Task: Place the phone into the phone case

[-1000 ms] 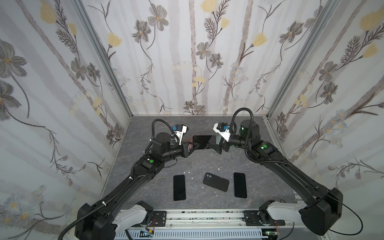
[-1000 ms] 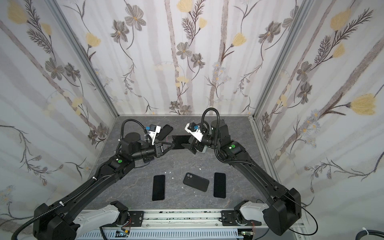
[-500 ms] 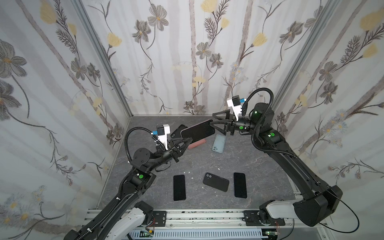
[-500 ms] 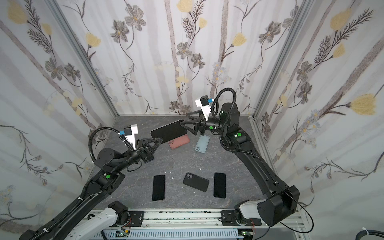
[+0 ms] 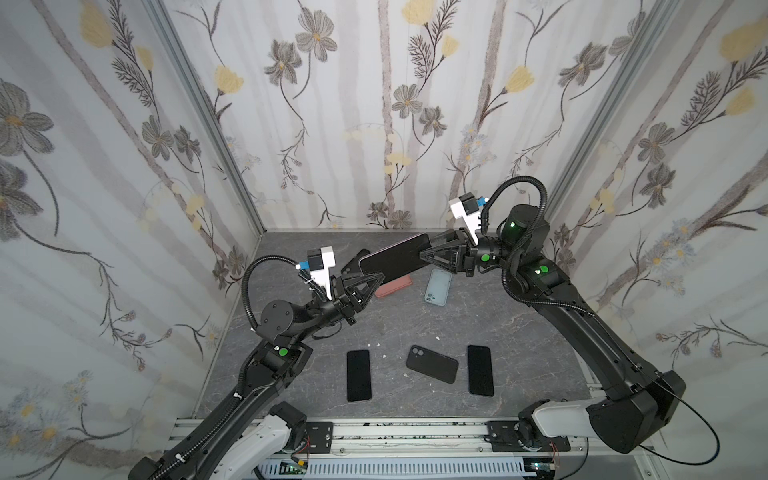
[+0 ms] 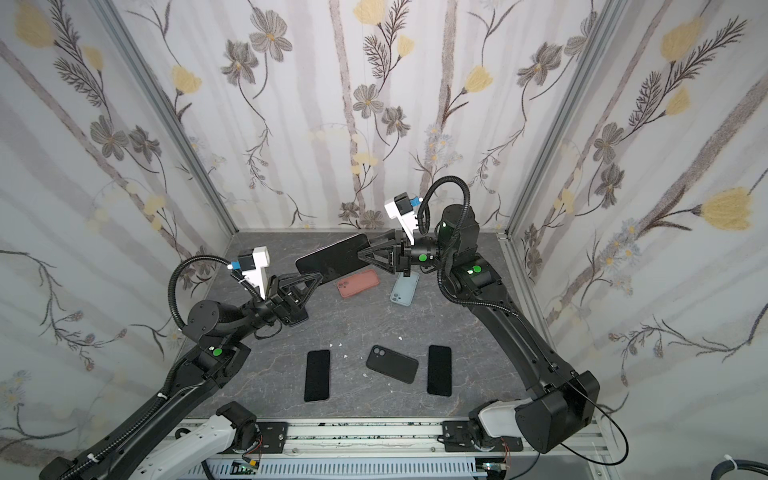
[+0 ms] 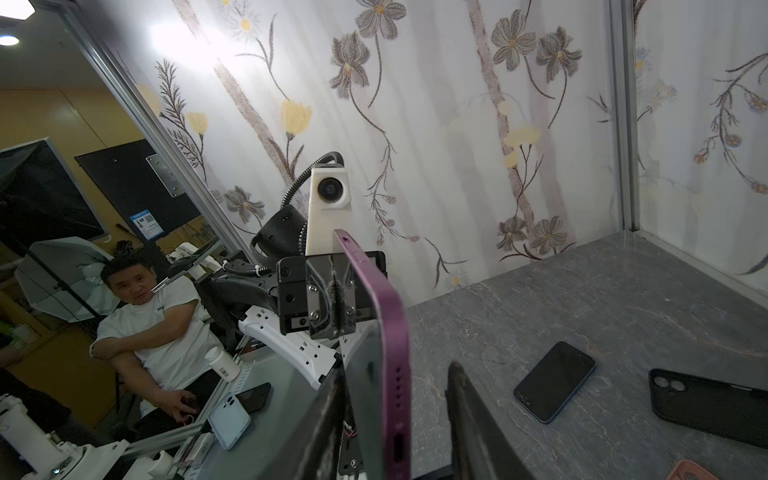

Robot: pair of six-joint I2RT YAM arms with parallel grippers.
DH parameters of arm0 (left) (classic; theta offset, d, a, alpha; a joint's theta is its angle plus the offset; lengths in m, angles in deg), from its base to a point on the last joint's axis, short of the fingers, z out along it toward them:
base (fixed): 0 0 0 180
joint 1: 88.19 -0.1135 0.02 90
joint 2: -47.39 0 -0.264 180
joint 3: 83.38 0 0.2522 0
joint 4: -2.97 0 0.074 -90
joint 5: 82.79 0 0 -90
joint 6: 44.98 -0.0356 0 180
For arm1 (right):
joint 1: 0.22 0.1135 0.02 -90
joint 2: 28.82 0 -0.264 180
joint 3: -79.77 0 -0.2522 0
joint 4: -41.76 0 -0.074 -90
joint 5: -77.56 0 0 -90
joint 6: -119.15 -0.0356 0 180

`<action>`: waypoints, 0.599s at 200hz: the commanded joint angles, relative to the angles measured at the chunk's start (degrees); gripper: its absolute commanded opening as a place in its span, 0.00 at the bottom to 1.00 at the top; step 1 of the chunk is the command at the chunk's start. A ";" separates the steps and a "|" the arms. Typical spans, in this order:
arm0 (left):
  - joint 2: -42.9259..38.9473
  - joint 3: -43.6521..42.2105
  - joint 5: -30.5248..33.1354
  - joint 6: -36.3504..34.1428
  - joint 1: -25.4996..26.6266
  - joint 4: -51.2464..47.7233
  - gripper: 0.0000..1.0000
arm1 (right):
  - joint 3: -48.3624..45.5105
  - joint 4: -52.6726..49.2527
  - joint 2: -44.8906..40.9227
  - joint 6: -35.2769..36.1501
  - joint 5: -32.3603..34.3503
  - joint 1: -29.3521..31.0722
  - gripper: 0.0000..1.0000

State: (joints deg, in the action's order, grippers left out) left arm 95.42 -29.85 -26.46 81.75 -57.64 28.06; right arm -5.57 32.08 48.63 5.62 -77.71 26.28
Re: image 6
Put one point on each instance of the left corner aluminium post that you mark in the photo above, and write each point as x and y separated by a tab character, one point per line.
110	19

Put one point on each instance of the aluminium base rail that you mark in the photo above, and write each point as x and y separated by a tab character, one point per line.
195	442

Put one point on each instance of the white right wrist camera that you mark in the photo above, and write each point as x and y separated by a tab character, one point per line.
403	208

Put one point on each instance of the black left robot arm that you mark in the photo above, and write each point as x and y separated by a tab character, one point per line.
219	353

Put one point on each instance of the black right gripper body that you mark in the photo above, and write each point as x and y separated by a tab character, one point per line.
402	256

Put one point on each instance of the blue-edged phone front right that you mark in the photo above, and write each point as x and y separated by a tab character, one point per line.
439	375

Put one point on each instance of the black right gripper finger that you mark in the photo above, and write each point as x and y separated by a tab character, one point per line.
383	259
388	240

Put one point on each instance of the purple-edged phone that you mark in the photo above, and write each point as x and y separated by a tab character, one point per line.
335	261
317	376

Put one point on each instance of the right corner aluminium post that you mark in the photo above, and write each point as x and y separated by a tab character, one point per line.
587	66

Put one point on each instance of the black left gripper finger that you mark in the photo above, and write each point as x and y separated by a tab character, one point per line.
286	280
300	293

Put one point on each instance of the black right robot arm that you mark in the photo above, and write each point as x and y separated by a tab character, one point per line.
562	400

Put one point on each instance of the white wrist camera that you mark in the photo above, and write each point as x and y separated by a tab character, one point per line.
403	208
250	271

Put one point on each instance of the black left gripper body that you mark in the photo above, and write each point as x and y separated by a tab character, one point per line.
277	310

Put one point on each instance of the white slotted cable duct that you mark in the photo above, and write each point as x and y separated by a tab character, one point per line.
339	468

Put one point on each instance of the light blue phone case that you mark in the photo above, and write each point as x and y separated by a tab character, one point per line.
404	289

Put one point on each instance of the pink phone case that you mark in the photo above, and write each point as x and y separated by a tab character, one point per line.
357	283

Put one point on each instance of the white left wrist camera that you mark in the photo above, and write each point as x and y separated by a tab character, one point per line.
250	271

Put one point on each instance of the corner aluminium post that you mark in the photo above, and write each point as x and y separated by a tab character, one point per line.
587	66
110	19

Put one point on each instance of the large black phone case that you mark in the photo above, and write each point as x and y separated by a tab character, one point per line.
392	364

